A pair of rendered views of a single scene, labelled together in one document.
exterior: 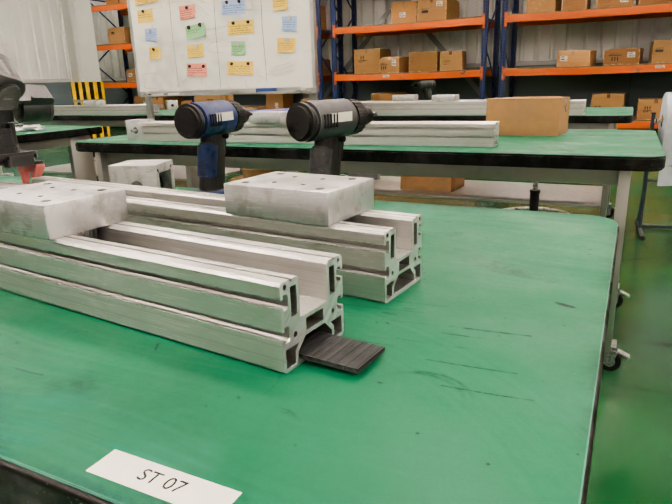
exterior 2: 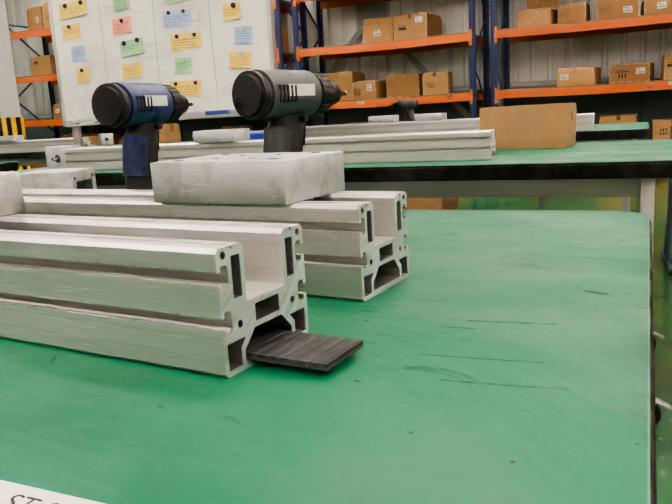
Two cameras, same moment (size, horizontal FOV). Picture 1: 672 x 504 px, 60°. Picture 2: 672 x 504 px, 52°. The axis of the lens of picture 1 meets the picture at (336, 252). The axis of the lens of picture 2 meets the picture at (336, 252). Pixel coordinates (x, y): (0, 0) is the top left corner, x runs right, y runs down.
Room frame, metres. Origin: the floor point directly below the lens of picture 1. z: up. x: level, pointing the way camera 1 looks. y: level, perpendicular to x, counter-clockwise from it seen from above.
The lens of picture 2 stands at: (0.04, -0.01, 0.94)
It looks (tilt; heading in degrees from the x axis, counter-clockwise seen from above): 11 degrees down; 357
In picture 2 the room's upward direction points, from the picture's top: 3 degrees counter-clockwise
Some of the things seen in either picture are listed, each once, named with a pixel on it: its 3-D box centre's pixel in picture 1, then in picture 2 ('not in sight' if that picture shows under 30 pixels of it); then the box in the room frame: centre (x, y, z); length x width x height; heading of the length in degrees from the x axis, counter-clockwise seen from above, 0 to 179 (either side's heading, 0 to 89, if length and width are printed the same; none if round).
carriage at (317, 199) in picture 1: (300, 206); (250, 189); (0.74, 0.04, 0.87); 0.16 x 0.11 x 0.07; 57
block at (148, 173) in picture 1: (141, 186); (54, 200); (1.20, 0.40, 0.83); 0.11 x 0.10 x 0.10; 172
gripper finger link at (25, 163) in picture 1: (20, 178); not in sight; (1.14, 0.61, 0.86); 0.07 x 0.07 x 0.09; 57
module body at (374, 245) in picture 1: (170, 223); (85, 229); (0.88, 0.26, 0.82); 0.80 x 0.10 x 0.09; 57
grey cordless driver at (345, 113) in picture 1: (341, 167); (303, 156); (0.95, -0.01, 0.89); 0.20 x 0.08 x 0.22; 140
